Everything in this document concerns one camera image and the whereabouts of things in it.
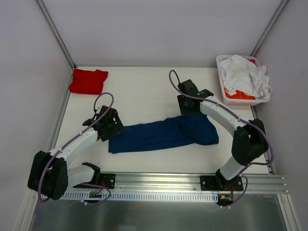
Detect blue mickey t shirt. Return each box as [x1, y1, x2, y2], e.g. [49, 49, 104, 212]
[108, 113, 219, 154]

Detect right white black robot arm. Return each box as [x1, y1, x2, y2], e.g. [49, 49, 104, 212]
[177, 79, 269, 191]

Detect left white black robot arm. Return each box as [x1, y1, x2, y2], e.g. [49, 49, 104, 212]
[27, 106, 125, 200]

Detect white plastic laundry basket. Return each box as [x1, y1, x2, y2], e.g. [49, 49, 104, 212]
[216, 54, 270, 106]

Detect folded red t shirt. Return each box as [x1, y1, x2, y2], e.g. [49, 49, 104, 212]
[69, 69, 109, 95]

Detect orange t shirt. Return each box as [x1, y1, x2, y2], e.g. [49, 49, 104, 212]
[224, 88, 255, 100]

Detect white t shirt pile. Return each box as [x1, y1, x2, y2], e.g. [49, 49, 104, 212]
[218, 55, 272, 100]

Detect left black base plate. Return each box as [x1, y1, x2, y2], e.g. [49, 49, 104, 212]
[74, 173, 116, 189]

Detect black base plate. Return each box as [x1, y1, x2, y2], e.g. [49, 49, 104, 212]
[74, 173, 116, 189]
[200, 175, 244, 192]

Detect aluminium mounting rail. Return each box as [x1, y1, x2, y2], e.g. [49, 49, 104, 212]
[64, 172, 289, 194]

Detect white slotted cable duct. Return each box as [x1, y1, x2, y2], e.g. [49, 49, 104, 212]
[61, 190, 218, 203]

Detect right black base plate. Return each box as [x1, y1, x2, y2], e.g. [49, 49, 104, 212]
[200, 175, 244, 192]

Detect right aluminium frame post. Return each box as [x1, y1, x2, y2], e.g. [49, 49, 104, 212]
[250, 0, 290, 57]

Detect aluminium frame post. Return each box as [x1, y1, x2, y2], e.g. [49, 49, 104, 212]
[34, 0, 76, 69]
[250, 0, 290, 57]

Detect left aluminium frame post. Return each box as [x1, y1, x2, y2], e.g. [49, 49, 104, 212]
[34, 0, 76, 69]

